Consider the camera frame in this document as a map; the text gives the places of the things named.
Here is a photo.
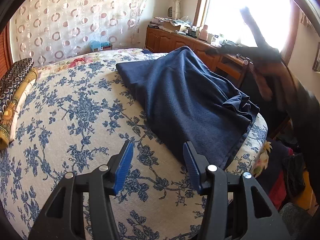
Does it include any person's right hand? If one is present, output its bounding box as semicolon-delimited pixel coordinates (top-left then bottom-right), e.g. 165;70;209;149
249;61;286;102

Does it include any navy blue towel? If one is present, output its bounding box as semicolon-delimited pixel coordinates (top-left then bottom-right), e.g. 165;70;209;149
116;47;249;168

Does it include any grey sleeved right forearm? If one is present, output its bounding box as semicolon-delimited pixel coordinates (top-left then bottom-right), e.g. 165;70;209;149
279;73;319;202

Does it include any blue tissue box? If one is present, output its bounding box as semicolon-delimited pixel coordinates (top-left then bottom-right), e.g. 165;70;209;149
89;40;112;52

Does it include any pink floral quilt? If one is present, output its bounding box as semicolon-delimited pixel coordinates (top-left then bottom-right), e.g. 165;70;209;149
36;48;152;75

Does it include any bright window with frame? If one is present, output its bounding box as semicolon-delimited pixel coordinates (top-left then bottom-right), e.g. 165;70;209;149
194;0;300;63

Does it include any blue floral bed sheet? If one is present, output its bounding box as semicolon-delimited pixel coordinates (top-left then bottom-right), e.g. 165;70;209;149
0;52;269;240

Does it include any navy blue t-shirt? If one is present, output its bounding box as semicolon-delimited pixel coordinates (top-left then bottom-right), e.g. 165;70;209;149
222;89;260;130

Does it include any long wooden cabinet desk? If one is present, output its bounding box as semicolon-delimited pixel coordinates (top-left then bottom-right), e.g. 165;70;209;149
145;27;247;87

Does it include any navy paisley folded cloth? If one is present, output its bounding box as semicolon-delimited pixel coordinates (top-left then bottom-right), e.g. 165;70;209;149
0;57;34;116

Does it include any pink white bottle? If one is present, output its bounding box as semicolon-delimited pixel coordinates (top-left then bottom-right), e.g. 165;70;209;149
199;24;208;41

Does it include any circle pattern sheer curtain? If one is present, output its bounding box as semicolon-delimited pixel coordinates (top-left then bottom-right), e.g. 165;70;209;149
10;0;146;66

